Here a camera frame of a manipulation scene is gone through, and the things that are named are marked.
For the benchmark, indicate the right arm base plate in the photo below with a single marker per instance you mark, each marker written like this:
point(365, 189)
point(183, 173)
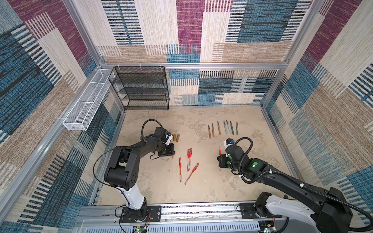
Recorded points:
point(249, 211)

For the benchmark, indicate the black wire mesh shelf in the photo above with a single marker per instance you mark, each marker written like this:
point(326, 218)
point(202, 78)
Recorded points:
point(141, 88)

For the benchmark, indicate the dark green pen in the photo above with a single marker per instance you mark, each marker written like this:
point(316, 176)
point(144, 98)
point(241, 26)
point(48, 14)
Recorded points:
point(237, 128)
point(231, 127)

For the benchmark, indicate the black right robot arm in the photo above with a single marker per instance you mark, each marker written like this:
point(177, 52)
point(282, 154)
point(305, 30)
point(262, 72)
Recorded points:
point(326, 210)

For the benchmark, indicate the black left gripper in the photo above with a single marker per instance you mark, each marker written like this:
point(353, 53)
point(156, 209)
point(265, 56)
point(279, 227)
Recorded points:
point(170, 152)

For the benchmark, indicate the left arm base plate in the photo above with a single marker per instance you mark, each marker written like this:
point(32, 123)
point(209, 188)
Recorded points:
point(129, 215)

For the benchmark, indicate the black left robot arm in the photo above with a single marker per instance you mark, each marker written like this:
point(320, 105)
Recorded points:
point(122, 170)

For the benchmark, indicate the aluminium mounting rail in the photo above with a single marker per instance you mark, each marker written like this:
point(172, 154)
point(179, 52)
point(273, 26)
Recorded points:
point(181, 217)

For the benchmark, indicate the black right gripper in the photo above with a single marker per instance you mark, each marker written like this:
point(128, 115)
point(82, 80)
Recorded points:
point(221, 158)

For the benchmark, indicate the white wire mesh basket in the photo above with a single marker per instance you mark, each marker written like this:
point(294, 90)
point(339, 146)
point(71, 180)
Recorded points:
point(84, 110)

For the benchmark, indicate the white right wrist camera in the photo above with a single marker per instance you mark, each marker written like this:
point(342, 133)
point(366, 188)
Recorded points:
point(228, 142)

